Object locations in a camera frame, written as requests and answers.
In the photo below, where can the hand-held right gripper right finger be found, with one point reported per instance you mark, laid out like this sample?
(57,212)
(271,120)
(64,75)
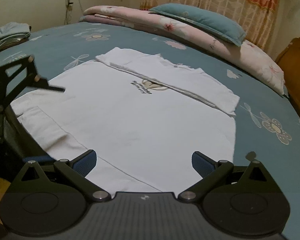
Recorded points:
(202,163)

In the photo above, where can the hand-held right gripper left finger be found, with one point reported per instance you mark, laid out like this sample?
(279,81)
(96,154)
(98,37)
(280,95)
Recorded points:
(86,162)

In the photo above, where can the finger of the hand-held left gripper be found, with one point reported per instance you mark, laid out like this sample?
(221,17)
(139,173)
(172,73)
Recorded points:
(40,158)
(32,70)

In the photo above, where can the white long-sleeved shirt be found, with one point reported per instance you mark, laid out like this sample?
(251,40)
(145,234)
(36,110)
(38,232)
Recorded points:
(127,125)

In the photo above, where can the folded pale green clothes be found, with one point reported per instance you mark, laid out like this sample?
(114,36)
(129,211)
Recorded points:
(10,32)

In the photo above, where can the bed with teal floral sheet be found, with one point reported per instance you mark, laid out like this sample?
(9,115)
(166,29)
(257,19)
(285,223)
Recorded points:
(252,142)

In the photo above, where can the pink floral folded quilt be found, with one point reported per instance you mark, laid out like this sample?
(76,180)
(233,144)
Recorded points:
(252,57)

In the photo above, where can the wooden headboard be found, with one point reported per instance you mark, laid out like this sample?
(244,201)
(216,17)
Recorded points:
(297,67)

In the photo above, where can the teal pillow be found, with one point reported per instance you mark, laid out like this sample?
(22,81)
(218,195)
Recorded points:
(202,20)

